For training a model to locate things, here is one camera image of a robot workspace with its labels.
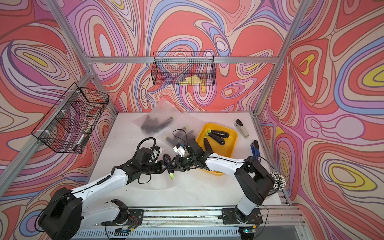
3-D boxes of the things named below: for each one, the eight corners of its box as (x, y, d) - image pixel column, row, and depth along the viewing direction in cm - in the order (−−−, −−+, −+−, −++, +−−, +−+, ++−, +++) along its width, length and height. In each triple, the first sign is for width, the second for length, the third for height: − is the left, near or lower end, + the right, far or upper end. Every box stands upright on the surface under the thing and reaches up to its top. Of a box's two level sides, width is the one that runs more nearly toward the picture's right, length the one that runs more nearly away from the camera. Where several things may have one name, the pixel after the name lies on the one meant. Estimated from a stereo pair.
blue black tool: (253, 158, 96) (256, 154, 92) (249, 144, 103) (251, 140, 99) (259, 158, 96) (262, 154, 92) (255, 144, 103) (257, 140, 99)
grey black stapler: (245, 139, 106) (247, 135, 102) (233, 124, 115) (234, 120, 111) (249, 137, 107) (251, 133, 103) (237, 123, 116) (238, 118, 112)
